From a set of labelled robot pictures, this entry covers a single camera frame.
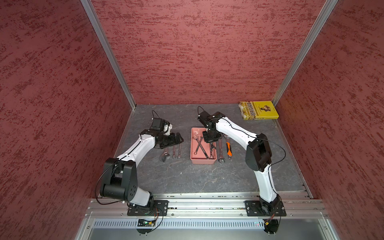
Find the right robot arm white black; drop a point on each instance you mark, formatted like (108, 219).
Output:
(258, 155)

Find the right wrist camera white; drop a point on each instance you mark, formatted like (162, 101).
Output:
(209, 121)

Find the right aluminium corner post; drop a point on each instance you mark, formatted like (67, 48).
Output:
(316, 28)

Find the pink plastic storage box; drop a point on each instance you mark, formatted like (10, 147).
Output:
(200, 159)

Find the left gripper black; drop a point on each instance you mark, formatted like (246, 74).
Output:
(172, 141)

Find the yellow cardboard box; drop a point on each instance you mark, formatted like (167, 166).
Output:
(261, 110)

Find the small combination wrench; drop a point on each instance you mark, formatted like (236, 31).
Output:
(199, 141)

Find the right controller board with wires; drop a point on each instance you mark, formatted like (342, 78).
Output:
(271, 225)

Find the orange handled adjustable wrench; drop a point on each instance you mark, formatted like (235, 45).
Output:
(229, 149)

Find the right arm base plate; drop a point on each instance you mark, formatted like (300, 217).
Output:
(264, 209)

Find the long silver combination wrench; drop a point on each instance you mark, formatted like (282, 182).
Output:
(221, 158)

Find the left controller board with wires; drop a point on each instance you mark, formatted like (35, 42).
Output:
(145, 227)

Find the small end wrench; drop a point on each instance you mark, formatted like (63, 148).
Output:
(179, 151)

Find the controller board with wires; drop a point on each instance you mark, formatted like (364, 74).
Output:
(271, 225)
(145, 227)

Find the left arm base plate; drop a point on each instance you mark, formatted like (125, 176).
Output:
(153, 208)

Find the left aluminium corner post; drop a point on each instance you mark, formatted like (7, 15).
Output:
(97, 26)

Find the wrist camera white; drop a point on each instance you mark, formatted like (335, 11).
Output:
(162, 126)
(209, 121)

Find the aluminium corner post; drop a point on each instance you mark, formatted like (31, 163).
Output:
(316, 28)
(97, 26)

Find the aluminium front rail frame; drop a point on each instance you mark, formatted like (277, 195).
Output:
(221, 211)

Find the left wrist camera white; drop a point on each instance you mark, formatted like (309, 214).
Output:
(162, 126)

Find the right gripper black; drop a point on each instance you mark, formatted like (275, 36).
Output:
(209, 139)

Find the silver combination wrench 13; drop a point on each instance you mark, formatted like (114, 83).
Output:
(174, 152)

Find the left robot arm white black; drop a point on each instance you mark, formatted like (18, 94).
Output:
(119, 179)

